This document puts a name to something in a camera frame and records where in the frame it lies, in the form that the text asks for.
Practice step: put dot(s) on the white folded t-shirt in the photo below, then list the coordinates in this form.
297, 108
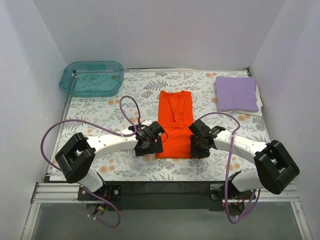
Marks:
258, 103

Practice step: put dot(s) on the aluminium table frame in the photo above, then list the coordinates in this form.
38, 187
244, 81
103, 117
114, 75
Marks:
58, 213

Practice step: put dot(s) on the purple folded t-shirt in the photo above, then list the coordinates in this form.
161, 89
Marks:
236, 94

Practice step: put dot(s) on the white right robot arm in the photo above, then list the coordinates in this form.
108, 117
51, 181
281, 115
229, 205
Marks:
274, 169

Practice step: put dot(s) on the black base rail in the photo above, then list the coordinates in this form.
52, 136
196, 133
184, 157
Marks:
162, 195

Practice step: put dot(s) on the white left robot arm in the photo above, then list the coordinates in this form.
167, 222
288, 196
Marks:
75, 158

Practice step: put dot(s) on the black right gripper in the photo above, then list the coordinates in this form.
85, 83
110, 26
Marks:
200, 152

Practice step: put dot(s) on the orange t-shirt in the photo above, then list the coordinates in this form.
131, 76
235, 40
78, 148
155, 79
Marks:
175, 115

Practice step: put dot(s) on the floral table mat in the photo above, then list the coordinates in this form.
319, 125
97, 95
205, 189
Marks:
138, 97

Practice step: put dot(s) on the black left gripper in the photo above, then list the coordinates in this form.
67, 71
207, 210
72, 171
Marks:
149, 149

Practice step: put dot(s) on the teal plastic bin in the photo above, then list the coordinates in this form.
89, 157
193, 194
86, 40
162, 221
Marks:
92, 79

